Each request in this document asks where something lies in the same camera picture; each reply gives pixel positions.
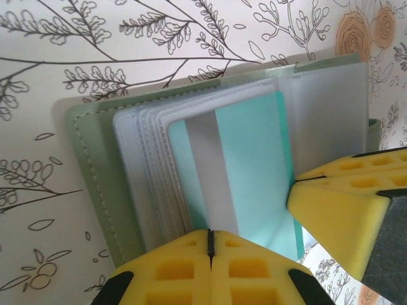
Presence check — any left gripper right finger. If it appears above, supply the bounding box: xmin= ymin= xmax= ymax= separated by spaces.
xmin=210 ymin=228 xmax=338 ymax=305

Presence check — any floral table cover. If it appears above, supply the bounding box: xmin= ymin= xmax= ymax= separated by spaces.
xmin=0 ymin=0 xmax=407 ymax=305

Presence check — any teal card with grey stripe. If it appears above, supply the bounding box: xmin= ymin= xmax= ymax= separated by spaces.
xmin=166 ymin=90 xmax=305 ymax=261

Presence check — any green card holder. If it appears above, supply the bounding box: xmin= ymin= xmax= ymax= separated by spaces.
xmin=64 ymin=53 xmax=383 ymax=277

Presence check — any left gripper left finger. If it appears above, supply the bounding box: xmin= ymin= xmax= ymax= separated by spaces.
xmin=95 ymin=228 xmax=212 ymax=305

